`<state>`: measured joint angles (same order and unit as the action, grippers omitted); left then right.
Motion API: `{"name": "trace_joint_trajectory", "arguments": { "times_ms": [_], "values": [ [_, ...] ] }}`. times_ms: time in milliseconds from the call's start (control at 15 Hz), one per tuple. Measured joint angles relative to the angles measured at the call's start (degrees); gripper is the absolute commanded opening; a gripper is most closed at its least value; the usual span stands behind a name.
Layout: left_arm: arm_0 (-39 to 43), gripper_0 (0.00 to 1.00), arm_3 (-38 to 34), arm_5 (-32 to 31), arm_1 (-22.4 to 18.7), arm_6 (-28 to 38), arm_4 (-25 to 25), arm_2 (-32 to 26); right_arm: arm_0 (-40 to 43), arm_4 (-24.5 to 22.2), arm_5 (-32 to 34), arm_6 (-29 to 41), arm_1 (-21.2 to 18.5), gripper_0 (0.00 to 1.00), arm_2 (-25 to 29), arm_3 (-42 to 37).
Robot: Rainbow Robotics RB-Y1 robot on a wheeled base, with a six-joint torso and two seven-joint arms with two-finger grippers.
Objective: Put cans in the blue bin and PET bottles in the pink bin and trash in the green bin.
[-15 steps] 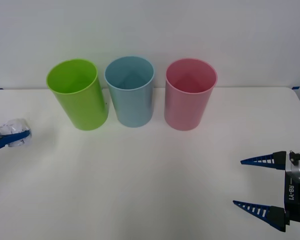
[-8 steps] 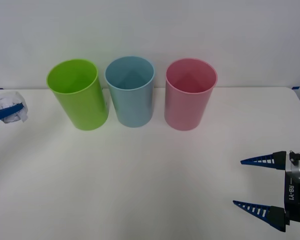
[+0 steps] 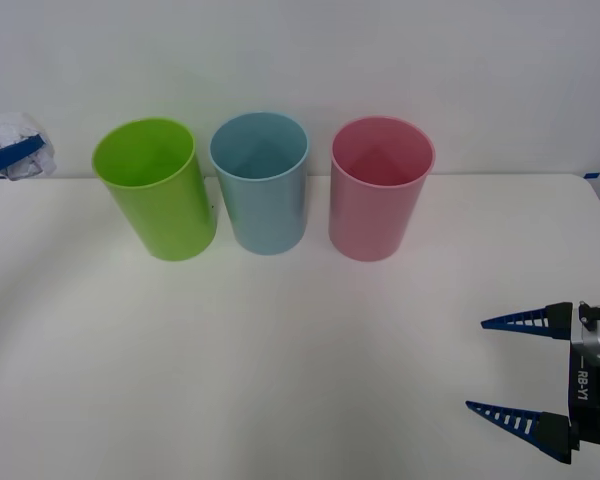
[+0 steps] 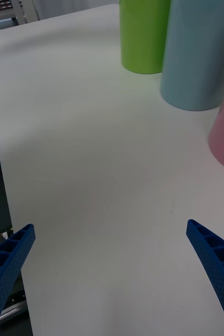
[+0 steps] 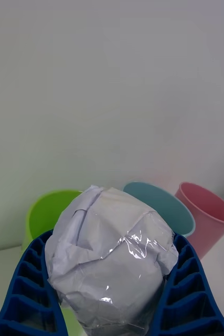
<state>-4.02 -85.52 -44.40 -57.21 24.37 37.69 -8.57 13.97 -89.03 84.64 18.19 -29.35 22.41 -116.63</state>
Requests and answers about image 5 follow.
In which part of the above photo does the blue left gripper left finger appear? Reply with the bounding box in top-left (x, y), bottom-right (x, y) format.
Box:
top-left (0, 228), bottom-right (69, 336)

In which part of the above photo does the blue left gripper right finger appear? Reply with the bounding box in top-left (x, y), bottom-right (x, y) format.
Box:
top-left (146, 234), bottom-right (224, 336)

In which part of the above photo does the white paper ball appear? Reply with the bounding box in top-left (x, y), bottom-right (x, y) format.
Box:
top-left (44, 184), bottom-right (180, 331)

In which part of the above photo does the pink plastic bin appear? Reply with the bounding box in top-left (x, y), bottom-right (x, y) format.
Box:
top-left (174, 182), bottom-right (224, 261)

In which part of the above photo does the green plastic bin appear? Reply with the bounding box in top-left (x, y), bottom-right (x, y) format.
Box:
top-left (21, 189), bottom-right (88, 336)

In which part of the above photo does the pale blue plastic bin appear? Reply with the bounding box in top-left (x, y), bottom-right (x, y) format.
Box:
top-left (122, 181), bottom-right (197, 238)

